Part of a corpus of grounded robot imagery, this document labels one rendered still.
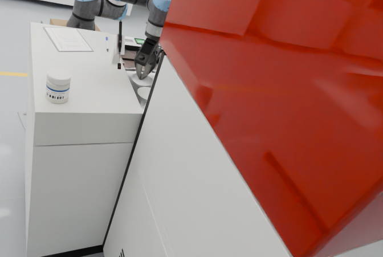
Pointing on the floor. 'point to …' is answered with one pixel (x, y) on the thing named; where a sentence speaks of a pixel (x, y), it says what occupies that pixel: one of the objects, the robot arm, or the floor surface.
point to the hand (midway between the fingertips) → (140, 77)
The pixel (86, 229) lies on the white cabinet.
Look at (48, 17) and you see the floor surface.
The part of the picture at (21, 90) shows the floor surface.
